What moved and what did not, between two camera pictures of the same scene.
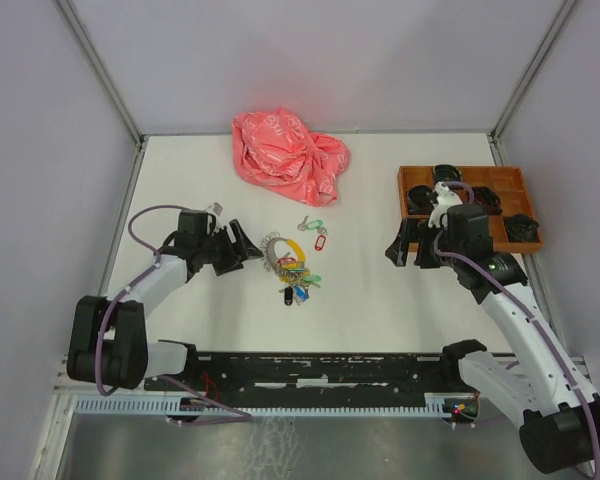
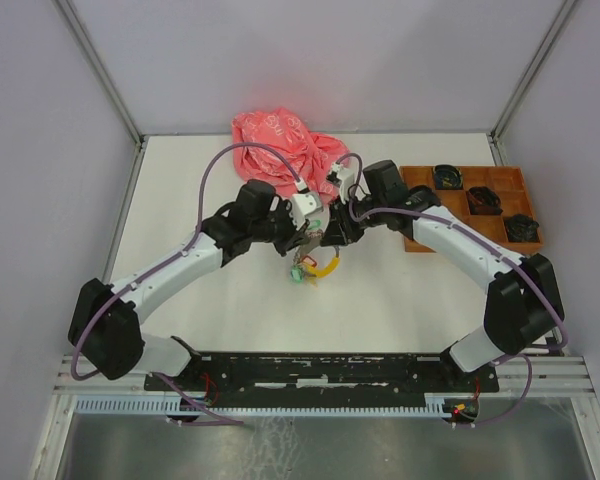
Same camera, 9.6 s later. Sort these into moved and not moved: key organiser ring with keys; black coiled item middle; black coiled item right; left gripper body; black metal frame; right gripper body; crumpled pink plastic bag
Moved: left gripper body; right gripper body; key organiser ring with keys
Not moved: black coiled item right; crumpled pink plastic bag; black metal frame; black coiled item middle
